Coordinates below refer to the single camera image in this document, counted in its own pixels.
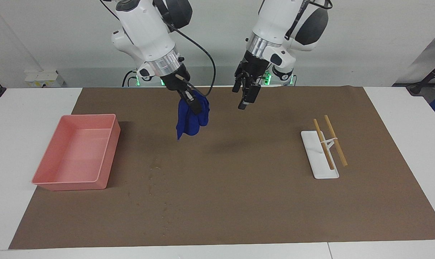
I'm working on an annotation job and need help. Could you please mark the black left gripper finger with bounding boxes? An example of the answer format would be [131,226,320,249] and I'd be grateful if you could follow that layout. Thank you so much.
[238,85,260,110]
[232,74,244,94]

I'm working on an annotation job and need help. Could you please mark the blue cloth towel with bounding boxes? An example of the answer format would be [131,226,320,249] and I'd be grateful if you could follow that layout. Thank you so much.
[177,94,210,141]

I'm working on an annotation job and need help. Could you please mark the white towel rack base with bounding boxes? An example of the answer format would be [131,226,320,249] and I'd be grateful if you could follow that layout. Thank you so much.
[301,130,340,180]

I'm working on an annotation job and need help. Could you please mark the wooden rack rod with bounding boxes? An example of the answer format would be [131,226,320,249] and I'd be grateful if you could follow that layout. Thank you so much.
[324,115,348,167]
[313,119,335,171]

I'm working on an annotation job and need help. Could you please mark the brown table mat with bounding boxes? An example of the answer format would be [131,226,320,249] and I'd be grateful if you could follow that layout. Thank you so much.
[8,86,435,250]

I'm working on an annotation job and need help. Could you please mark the pink plastic bin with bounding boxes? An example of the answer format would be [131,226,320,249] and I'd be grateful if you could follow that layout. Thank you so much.
[31,114,121,191]

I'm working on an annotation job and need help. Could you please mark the black tripod stand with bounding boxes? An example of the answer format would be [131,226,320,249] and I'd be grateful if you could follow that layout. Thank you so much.
[406,58,435,96]

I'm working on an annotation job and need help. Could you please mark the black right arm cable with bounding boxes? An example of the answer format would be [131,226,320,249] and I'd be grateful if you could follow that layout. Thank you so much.
[165,20,217,98]

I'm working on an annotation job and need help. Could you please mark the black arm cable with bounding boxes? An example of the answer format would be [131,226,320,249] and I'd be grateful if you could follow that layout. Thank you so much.
[165,20,217,98]
[286,0,333,36]

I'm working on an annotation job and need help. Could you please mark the black right base cable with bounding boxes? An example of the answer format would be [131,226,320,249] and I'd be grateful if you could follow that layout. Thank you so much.
[122,70,137,87]

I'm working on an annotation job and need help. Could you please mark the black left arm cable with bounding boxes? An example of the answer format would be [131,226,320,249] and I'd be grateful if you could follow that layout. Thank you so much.
[286,0,333,36]

